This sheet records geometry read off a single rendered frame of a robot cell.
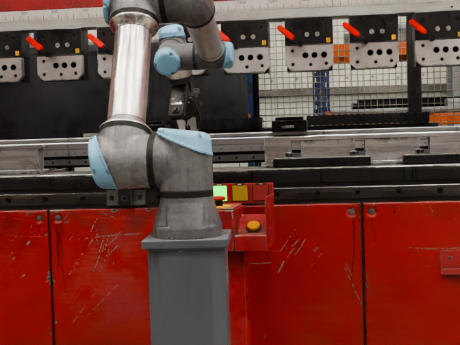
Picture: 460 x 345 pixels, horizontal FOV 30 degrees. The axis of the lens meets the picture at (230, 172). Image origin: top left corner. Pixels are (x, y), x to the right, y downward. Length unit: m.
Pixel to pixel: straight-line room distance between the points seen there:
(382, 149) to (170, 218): 1.08
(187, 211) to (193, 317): 0.22
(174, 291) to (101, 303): 0.96
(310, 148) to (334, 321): 0.54
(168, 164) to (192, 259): 0.20
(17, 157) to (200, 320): 1.26
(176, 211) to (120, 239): 0.90
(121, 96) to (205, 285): 0.46
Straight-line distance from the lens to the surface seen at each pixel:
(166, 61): 2.39
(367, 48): 2.71
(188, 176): 1.80
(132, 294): 2.71
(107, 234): 2.70
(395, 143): 2.73
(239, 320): 2.49
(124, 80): 1.93
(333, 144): 2.72
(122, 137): 1.84
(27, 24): 2.89
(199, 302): 1.81
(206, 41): 2.23
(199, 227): 1.80
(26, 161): 2.89
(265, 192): 2.52
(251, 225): 2.45
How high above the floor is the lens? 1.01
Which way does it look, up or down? 3 degrees down
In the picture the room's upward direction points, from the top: 2 degrees counter-clockwise
